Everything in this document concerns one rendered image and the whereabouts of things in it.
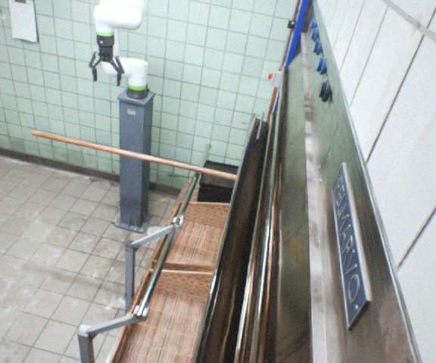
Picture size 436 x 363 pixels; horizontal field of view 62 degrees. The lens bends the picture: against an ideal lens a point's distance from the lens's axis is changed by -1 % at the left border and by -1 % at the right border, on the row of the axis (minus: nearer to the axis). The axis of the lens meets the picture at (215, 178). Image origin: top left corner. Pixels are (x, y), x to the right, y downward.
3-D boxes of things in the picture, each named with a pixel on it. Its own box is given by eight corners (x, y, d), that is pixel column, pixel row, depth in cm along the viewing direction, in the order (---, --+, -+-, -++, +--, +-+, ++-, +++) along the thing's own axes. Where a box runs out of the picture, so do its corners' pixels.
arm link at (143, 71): (124, 82, 260) (125, 54, 249) (147, 84, 262) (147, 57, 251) (122, 88, 249) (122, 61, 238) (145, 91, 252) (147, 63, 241)
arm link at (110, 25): (94, 0, 184) (90, 5, 175) (120, 3, 186) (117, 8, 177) (96, 29, 192) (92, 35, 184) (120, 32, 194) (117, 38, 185)
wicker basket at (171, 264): (245, 234, 250) (253, 203, 234) (232, 302, 205) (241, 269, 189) (176, 217, 254) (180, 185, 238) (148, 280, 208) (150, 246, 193)
